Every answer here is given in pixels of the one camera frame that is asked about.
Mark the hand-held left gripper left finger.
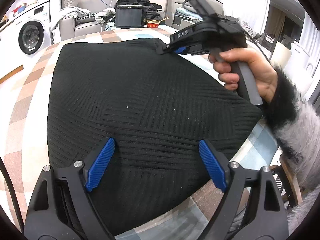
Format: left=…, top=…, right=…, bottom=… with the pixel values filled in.
left=24, top=137, right=116, bottom=240

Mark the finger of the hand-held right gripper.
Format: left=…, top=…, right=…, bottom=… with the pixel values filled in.
left=157, top=43, right=193, bottom=56

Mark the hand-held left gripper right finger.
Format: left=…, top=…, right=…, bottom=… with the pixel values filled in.
left=197, top=139, right=290, bottom=240

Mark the black knit sweater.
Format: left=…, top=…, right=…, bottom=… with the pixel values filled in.
left=47, top=37, right=263, bottom=238

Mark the person's right forearm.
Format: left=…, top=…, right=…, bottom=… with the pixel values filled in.
left=260, top=62, right=320, bottom=193

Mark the black clothes pile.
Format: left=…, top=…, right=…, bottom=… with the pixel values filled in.
left=116, top=0, right=165, bottom=27

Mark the person's right hand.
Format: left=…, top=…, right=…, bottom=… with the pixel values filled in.
left=209, top=49, right=278, bottom=103

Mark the light blue pillow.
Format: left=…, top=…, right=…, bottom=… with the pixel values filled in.
left=176, top=7, right=200, bottom=18

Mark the red bowl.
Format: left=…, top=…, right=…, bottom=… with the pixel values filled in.
left=146, top=16, right=170, bottom=29

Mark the black countertop oven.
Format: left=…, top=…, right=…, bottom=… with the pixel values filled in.
left=115, top=4, right=147, bottom=29

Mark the brown curtain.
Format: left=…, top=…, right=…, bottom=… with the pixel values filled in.
left=270, top=5, right=287, bottom=39

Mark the cream box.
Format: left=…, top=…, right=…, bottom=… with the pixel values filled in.
left=271, top=41, right=292, bottom=63

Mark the wooden chair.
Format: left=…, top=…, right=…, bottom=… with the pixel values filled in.
left=271, top=152, right=304, bottom=208

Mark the white appliance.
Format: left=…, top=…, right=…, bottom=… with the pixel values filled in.
left=290, top=41, right=315, bottom=77

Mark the checkered tablecloth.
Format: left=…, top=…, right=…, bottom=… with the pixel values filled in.
left=0, top=26, right=283, bottom=240

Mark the beige sofa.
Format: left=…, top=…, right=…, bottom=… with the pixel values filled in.
left=59, top=0, right=118, bottom=42

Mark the houndstooth cushion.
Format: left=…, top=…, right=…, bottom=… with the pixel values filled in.
left=76, top=11, right=99, bottom=22

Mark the fluffy grey coat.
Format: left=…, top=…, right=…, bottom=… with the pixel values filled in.
left=285, top=185, right=320, bottom=240

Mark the grey garment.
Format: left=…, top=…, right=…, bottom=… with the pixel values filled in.
left=50, top=6, right=85, bottom=30

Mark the white washing machine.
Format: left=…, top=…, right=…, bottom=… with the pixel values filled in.
left=0, top=1, right=52, bottom=55

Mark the black cable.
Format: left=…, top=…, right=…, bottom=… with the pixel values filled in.
left=0, top=155, right=25, bottom=233

